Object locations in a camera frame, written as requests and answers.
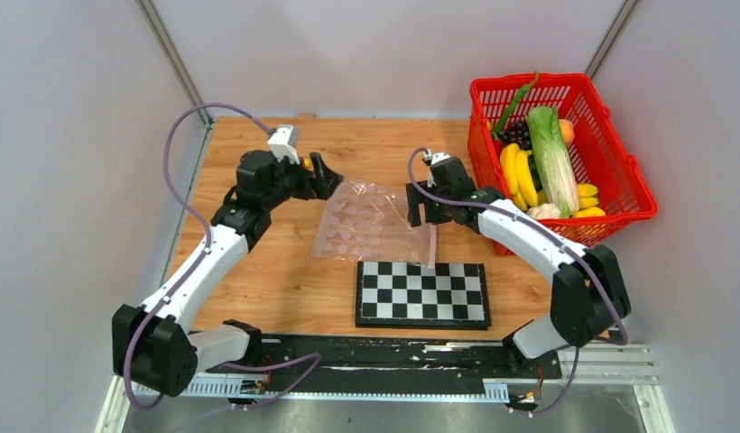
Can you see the orange peach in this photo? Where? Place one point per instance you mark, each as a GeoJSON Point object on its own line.
{"type": "Point", "coordinates": [568, 131]}

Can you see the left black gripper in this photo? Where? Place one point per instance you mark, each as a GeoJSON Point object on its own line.
{"type": "Point", "coordinates": [321, 183]}

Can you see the yellow banana bunch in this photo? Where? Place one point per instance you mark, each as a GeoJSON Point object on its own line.
{"type": "Point", "coordinates": [518, 176]}
{"type": "Point", "coordinates": [588, 201]}

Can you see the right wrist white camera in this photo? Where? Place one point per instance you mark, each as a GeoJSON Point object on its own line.
{"type": "Point", "coordinates": [432, 158]}

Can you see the red plastic basket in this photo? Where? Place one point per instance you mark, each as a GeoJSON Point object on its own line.
{"type": "Point", "coordinates": [597, 153]}

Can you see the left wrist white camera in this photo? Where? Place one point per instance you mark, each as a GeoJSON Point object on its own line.
{"type": "Point", "coordinates": [282, 143]}

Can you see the wrist white camera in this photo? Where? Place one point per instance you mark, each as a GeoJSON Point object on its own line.
{"type": "Point", "coordinates": [432, 158]}
{"type": "Point", "coordinates": [282, 143]}

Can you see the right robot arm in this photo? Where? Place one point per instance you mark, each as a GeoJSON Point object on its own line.
{"type": "Point", "coordinates": [588, 295]}

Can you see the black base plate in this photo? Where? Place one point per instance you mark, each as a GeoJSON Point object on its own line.
{"type": "Point", "coordinates": [354, 365]}

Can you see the long green pepper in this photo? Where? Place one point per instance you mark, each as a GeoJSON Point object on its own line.
{"type": "Point", "coordinates": [517, 98]}

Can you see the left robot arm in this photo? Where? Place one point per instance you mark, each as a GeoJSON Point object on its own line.
{"type": "Point", "coordinates": [153, 344]}

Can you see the dark purple grapes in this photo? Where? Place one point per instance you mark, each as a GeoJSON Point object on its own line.
{"type": "Point", "coordinates": [518, 133]}

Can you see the green napa cabbage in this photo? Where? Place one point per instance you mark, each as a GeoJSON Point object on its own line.
{"type": "Point", "coordinates": [552, 159]}

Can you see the clear zip top bag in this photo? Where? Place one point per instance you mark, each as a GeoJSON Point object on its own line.
{"type": "Point", "coordinates": [365, 221]}

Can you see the black white checkerboard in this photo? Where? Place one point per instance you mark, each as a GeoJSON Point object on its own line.
{"type": "Point", "coordinates": [413, 295]}

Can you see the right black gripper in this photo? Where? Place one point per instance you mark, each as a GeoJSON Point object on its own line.
{"type": "Point", "coordinates": [416, 198]}

